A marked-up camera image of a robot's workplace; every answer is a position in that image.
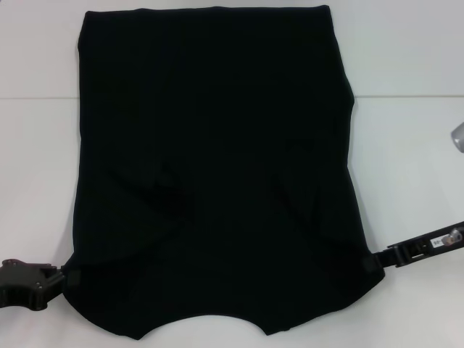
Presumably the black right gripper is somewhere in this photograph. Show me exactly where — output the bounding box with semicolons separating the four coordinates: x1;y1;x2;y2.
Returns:
362;225;464;273

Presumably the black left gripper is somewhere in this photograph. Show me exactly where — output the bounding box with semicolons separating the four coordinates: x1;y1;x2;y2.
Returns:
0;258;81;312

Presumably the black t-shirt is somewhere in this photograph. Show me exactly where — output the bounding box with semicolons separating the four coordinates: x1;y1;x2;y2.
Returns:
59;4;386;325

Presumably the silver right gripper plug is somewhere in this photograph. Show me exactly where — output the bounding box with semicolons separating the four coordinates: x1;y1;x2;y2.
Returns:
446;227;463;247

